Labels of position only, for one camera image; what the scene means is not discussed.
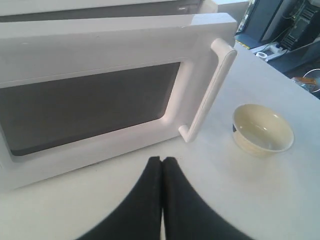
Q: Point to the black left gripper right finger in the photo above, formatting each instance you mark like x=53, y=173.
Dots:
x=186, y=215

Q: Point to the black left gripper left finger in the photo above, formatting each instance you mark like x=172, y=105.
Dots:
x=139, y=215

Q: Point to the cream ceramic bowl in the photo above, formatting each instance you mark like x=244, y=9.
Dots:
x=260, y=131

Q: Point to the white microwave door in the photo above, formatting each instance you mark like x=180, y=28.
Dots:
x=76, y=92

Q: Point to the white microwave oven body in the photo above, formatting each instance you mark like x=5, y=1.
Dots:
x=112, y=8

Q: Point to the background electronics clutter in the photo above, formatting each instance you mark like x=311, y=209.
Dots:
x=286, y=34

